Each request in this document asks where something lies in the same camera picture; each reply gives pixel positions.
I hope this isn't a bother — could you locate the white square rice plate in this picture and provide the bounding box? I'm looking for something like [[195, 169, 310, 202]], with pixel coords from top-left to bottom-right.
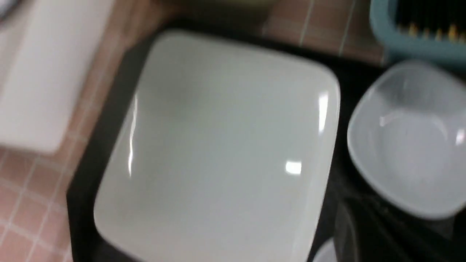
[[94, 30, 340, 262]]

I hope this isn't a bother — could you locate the small white bowl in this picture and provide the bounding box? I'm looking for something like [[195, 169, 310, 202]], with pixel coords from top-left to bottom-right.
[[347, 60, 466, 219], [312, 238, 337, 262]]

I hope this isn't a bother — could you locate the black plastic tray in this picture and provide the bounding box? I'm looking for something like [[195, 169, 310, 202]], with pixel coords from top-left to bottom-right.
[[67, 19, 465, 262]]

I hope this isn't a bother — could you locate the blue plastic bin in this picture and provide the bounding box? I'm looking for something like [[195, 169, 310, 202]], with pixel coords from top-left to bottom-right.
[[369, 0, 466, 70]]

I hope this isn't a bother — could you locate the large white plastic bin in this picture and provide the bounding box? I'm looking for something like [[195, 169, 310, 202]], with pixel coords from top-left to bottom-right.
[[0, 0, 115, 154]]

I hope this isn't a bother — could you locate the pink checked tablecloth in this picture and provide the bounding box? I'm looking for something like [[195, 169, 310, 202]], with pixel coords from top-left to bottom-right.
[[0, 0, 384, 262]]

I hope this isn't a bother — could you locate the black chopsticks bundle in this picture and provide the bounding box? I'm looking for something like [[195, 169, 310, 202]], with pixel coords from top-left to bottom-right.
[[395, 0, 466, 45]]

